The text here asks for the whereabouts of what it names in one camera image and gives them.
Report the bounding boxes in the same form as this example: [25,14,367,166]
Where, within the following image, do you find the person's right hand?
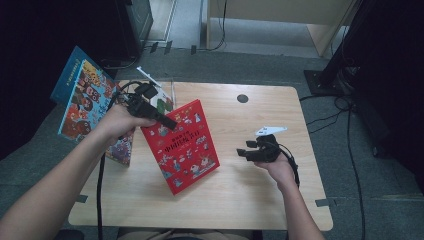
[255,153,294,186]

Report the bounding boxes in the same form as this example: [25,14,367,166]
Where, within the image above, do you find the short black floor cable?
[305,108,349,134]

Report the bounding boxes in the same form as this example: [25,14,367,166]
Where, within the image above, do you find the person's left hand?
[96,103,158,144]

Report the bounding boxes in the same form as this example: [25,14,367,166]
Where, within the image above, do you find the black curtain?
[0,0,134,161]
[319,0,424,188]

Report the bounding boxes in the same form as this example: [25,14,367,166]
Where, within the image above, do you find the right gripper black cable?
[278,143,301,188]

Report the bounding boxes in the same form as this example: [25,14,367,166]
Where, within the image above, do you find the black hanging cable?
[199,0,228,53]

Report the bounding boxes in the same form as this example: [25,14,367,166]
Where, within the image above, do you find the light wooden furniture panel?
[206,0,359,58]

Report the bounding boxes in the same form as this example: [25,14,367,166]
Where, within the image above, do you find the white caterpillar picture book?
[146,84,175,116]

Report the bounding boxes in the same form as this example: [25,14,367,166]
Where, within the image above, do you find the black cabinet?
[114,0,154,68]

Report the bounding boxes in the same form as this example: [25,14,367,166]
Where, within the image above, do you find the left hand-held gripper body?
[125,65,163,118]

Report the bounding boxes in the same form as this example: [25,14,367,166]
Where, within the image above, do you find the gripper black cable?
[278,143,301,188]
[96,79,144,240]

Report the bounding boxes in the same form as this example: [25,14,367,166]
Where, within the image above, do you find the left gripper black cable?
[96,79,144,240]

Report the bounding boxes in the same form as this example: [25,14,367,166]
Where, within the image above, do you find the long black floor cable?
[344,96,368,240]

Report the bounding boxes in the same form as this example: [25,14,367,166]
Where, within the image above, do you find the red picture book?
[140,98,221,196]

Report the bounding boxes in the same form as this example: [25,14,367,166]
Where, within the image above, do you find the light blue monsters picture book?
[57,59,134,167]

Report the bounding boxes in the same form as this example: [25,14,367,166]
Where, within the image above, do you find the person's beige trousers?
[116,227,254,240]

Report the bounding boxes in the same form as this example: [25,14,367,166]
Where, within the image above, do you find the dark blue monster picture book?
[49,45,118,105]

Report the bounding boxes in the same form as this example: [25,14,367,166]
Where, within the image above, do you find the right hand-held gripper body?
[254,125,288,164]

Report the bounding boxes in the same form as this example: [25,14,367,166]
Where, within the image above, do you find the black stand base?
[303,64,361,98]

